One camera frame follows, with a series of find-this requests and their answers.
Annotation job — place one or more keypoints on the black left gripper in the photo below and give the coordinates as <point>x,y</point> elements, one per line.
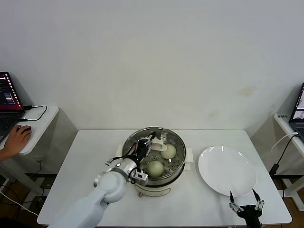
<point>142,149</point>

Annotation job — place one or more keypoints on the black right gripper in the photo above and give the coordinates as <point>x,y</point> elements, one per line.
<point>250,213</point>

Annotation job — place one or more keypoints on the white steamed baozi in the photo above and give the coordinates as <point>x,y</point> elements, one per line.
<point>169,152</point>
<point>155,168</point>

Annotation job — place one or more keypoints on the black computer mouse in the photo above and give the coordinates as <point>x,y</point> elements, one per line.
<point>27,128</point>

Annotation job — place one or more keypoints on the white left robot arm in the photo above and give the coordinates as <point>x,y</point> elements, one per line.
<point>111,185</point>

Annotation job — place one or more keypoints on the person's bare forearm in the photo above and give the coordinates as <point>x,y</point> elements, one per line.
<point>3,155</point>

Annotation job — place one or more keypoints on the perforated steel steamer basket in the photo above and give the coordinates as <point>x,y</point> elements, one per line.
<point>175,175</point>

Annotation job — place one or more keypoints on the person's bare hand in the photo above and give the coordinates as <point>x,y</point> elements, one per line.
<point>17,141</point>

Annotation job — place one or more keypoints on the white round plate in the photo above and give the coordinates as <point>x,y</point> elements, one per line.
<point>225,168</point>

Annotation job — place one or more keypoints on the cream electric cooker base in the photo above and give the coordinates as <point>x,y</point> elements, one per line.
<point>156,190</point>

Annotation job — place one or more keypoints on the white side table with label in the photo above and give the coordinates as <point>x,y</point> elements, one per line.
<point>282,124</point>

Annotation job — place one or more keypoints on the grey laptop with photo screen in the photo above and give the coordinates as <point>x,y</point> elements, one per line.
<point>298,114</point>

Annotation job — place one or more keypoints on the white side table rounded corner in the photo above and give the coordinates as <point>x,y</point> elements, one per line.
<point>41,129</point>

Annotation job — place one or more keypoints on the black laptop with red screen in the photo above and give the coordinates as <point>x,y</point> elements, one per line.
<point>7,101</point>

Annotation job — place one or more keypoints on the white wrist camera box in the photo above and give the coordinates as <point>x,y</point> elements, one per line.
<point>140,177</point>

